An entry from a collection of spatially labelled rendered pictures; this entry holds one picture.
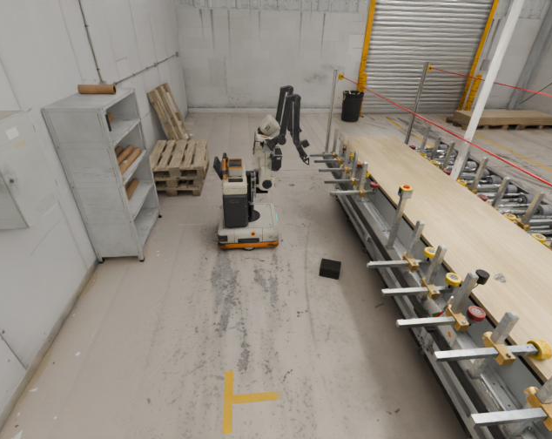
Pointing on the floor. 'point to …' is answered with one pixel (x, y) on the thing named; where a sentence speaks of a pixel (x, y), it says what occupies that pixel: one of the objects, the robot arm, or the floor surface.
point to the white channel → (488, 84)
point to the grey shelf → (56, 114)
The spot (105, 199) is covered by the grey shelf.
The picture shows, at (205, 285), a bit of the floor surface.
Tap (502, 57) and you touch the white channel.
